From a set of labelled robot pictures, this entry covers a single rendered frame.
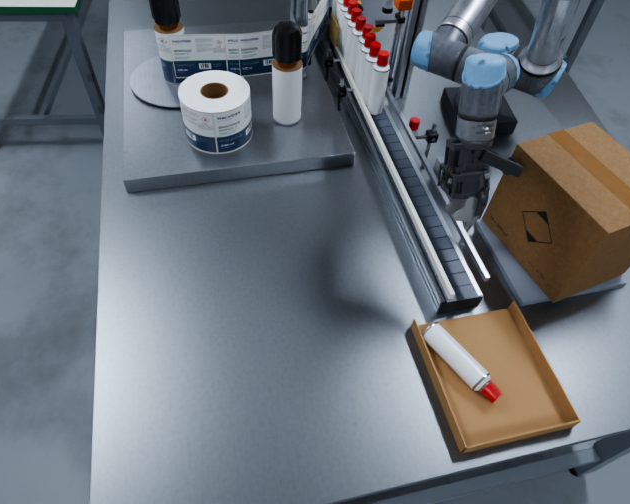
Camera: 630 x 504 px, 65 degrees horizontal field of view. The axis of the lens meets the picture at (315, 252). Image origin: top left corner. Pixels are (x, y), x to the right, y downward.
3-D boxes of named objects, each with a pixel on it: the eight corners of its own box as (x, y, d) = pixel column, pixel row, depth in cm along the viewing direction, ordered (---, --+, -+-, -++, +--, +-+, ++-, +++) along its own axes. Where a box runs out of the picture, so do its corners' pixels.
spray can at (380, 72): (364, 106, 163) (373, 48, 147) (380, 106, 164) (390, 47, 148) (367, 116, 160) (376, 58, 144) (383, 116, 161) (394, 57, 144)
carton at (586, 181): (480, 218, 139) (516, 143, 118) (547, 196, 146) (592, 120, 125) (553, 304, 123) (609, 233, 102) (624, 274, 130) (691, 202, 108)
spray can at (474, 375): (438, 318, 114) (508, 387, 104) (436, 326, 118) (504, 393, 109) (421, 332, 113) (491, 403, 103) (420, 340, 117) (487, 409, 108)
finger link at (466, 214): (446, 231, 110) (451, 194, 105) (471, 228, 111) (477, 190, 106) (452, 238, 108) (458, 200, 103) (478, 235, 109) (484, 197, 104)
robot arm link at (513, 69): (478, 40, 105) (461, 49, 97) (529, 58, 102) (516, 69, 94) (464, 76, 110) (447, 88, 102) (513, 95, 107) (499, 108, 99)
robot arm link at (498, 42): (475, 62, 165) (488, 22, 154) (514, 76, 161) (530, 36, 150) (461, 79, 159) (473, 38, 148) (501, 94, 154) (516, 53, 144)
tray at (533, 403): (410, 327, 119) (414, 318, 116) (508, 308, 124) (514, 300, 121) (460, 454, 102) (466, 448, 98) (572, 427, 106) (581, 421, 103)
